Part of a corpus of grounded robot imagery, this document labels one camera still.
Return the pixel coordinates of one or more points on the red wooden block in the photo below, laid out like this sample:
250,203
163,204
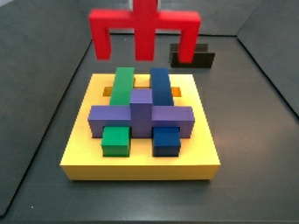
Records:
144,19

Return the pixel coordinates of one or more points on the yellow wooden board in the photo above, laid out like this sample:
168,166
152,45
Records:
83,161

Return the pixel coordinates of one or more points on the purple wooden block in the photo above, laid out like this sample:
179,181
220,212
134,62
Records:
140,112

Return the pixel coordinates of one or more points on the blue wooden bar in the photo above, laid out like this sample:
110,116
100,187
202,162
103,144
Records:
166,135

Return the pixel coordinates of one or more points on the green wooden bar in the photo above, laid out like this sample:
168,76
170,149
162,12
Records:
115,142

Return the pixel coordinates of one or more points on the black angle bracket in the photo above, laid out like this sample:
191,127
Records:
202,59

